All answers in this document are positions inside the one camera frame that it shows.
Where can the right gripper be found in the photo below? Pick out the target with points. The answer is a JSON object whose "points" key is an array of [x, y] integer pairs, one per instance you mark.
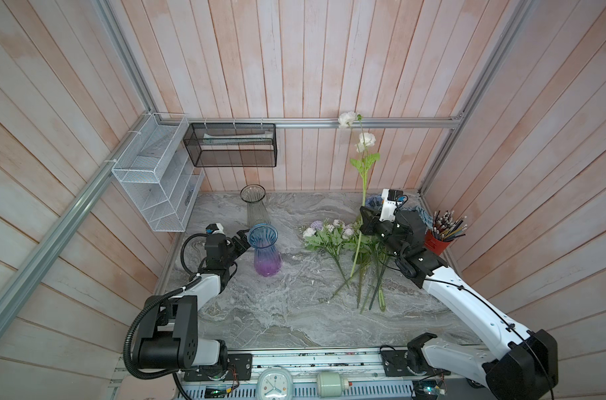
{"points": [[379, 222]]}

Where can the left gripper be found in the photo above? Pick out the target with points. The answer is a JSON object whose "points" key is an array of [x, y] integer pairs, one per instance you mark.
{"points": [[241, 247]]}

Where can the blue purple glass vase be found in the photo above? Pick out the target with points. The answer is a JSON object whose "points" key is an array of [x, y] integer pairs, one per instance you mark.
{"points": [[267, 259]]}

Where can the blue rose bunch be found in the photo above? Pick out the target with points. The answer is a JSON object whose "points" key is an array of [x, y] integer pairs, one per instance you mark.
{"points": [[382, 260]]}

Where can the clear grey glass vase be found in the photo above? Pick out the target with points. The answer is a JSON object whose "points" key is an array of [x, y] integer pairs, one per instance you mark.
{"points": [[253, 195]]}

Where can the pastel purple flower bunch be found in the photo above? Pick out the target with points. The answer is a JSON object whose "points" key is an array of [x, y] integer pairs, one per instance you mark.
{"points": [[331, 237]]}

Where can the white flower stem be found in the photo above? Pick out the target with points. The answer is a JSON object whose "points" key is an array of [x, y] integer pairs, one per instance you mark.
{"points": [[363, 163]]}

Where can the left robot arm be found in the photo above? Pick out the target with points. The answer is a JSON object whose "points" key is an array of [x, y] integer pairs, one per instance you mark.
{"points": [[163, 338]]}

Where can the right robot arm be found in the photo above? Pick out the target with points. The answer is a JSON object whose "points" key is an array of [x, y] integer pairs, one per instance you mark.
{"points": [[513, 362]]}

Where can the red pencil cup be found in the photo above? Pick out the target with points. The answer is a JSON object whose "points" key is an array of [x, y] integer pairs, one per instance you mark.
{"points": [[434, 241]]}

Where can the black mesh basket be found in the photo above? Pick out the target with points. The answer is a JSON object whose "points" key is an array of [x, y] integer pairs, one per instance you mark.
{"points": [[232, 145]]}

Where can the white analog clock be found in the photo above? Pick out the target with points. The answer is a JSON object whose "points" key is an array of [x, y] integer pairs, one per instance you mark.
{"points": [[275, 384]]}

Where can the green circuit board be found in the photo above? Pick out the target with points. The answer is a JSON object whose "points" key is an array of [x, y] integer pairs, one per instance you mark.
{"points": [[427, 390]]}

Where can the pale green cylinder device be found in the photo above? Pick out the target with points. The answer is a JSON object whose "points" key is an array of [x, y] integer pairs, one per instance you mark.
{"points": [[332, 385]]}

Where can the white wire mesh shelf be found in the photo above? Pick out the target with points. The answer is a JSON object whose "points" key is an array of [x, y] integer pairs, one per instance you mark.
{"points": [[157, 173]]}

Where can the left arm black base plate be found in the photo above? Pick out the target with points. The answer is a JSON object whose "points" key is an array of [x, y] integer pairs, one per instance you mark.
{"points": [[236, 367]]}

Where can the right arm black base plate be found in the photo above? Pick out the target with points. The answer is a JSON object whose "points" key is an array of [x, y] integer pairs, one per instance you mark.
{"points": [[395, 364]]}

